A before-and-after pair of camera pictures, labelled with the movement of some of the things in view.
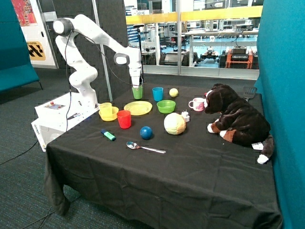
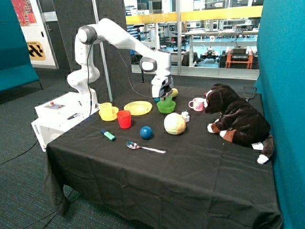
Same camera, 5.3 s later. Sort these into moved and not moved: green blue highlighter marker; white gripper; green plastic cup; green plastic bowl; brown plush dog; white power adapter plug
Moved: green plastic cup; white gripper
Not moved: white power adapter plug; green blue highlighter marker; green plastic bowl; brown plush dog
